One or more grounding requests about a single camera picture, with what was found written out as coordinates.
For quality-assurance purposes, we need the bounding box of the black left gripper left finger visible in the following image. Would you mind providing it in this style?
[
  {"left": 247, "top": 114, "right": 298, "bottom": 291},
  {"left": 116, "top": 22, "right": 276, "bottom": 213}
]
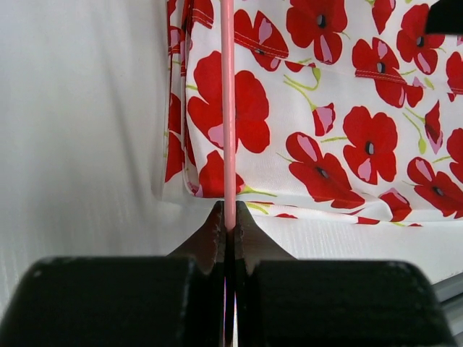
[{"left": 1, "top": 202, "right": 225, "bottom": 346}]

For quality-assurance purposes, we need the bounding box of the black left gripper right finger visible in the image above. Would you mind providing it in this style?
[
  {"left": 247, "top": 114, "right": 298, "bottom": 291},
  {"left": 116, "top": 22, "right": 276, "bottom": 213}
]
[{"left": 234, "top": 202, "right": 456, "bottom": 346}]

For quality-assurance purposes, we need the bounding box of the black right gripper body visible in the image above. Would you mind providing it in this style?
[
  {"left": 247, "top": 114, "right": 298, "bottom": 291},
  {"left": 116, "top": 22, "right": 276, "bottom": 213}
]
[{"left": 425, "top": 0, "right": 463, "bottom": 35}]

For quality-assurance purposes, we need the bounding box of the red poppy print skirt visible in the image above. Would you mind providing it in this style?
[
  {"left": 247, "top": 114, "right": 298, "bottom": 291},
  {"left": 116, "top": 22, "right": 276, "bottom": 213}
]
[{"left": 163, "top": 0, "right": 463, "bottom": 228}]

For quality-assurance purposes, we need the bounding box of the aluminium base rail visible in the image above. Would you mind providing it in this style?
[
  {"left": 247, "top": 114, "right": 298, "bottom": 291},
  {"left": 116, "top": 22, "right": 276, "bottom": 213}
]
[{"left": 433, "top": 273, "right": 463, "bottom": 337}]

